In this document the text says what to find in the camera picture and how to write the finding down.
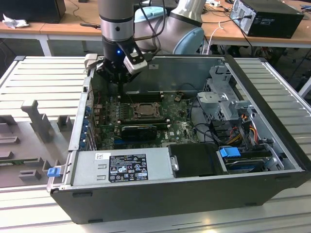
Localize silver CPU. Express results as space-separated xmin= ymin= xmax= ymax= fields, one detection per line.
xmin=138 ymin=103 xmax=156 ymax=114

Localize metal socket cover frame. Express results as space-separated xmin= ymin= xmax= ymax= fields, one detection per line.
xmin=132 ymin=101 xmax=162 ymax=117

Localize CPU socket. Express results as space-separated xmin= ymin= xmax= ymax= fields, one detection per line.
xmin=130 ymin=100 xmax=164 ymax=119

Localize black graphics card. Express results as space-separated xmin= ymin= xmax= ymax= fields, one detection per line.
xmin=121 ymin=125 xmax=158 ymax=142

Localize wooden desk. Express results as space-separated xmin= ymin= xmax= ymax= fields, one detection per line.
xmin=200 ymin=0 xmax=311 ymax=64
xmin=0 ymin=0 xmax=103 ymax=58

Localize green motherboard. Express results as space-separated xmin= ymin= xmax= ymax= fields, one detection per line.
xmin=93 ymin=91 xmax=204 ymax=151

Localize grey power supply unit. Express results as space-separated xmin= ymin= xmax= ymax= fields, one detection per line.
xmin=71 ymin=150 xmax=175 ymax=188

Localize grey metal drive cage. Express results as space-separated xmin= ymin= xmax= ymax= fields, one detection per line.
xmin=196 ymin=65 xmax=258 ymax=122

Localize large black box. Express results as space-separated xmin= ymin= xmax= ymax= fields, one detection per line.
xmin=0 ymin=0 xmax=67 ymax=24

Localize black plastic shroud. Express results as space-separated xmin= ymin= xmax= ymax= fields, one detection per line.
xmin=167 ymin=143 xmax=221 ymax=177

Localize grey parts rack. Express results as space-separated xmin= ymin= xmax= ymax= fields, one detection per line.
xmin=0 ymin=99 xmax=75 ymax=189

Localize crumpled white paper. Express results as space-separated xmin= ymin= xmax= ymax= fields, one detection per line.
xmin=2 ymin=13 xmax=30 ymax=29

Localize black and grey PC case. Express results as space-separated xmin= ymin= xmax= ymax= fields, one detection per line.
xmin=50 ymin=53 xmax=311 ymax=225

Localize hard disk in blue carrier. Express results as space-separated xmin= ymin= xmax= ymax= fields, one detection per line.
xmin=218 ymin=147 xmax=267 ymax=175

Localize green RAM stick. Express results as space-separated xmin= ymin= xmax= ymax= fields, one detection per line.
xmin=0 ymin=158 xmax=39 ymax=167

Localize black PC tower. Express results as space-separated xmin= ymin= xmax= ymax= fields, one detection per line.
xmin=230 ymin=0 xmax=305 ymax=39

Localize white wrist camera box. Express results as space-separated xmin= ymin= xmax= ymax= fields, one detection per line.
xmin=123 ymin=47 xmax=149 ymax=75

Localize black handled screwdriver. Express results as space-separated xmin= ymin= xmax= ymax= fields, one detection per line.
xmin=80 ymin=22 xmax=102 ymax=29

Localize yellow and orange wires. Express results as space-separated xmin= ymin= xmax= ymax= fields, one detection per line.
xmin=229 ymin=126 xmax=259 ymax=144

